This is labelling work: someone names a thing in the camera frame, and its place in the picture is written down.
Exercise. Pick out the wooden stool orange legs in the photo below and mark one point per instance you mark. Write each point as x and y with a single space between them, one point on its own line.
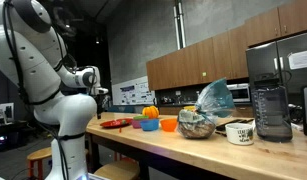
39 154

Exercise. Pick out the purple bowl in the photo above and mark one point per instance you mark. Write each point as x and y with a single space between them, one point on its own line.
135 123

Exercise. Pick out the wooden lower cabinet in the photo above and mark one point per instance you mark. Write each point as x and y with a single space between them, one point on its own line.
243 111
169 110

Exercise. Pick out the orange stick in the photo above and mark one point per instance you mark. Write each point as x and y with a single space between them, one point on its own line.
120 130

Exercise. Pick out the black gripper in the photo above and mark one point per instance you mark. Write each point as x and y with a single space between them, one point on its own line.
100 101

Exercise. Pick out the white wall poster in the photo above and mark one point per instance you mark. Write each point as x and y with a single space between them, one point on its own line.
133 91

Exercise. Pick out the wooden cabinet above fridge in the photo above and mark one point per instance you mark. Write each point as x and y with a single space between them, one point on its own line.
279 20

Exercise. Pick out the round wooden stool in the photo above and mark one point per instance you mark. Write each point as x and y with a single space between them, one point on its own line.
118 170

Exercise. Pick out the white printed cup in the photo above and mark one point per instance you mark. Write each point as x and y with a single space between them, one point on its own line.
239 134

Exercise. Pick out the green bowl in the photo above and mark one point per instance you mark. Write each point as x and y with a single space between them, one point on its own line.
140 117

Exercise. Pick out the blue bowl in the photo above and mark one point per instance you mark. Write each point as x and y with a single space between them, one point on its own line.
149 125

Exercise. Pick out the red plate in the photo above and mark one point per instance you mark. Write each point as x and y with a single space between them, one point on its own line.
109 124

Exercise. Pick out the black equipment box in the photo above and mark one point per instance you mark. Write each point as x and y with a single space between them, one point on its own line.
6 133

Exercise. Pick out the green sticky note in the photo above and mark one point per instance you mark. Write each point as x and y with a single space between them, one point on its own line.
204 74

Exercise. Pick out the teal plastic bag with food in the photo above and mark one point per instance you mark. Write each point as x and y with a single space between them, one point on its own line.
206 103

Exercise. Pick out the silver microwave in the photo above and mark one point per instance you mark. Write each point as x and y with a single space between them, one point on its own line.
239 92

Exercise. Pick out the red strawberry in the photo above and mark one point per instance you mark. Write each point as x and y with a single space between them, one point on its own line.
125 121

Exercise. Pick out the white wall outlet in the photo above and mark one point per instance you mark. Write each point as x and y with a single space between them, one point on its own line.
178 93

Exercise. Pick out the grey vertical pipes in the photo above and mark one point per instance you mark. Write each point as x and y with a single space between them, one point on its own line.
179 23

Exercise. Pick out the stainless steel fridge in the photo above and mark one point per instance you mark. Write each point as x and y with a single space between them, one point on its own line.
263 63

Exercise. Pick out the long wooden upper cabinets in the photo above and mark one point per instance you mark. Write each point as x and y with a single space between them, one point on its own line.
193 63

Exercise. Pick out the orange bowl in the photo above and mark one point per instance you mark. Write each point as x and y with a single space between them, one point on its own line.
168 125

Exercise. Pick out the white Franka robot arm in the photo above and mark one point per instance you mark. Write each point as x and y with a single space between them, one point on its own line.
43 76

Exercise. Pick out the orange toy pumpkin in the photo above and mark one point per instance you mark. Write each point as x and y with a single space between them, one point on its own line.
150 111

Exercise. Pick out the white paper on fridge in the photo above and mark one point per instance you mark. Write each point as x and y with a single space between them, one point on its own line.
301 59

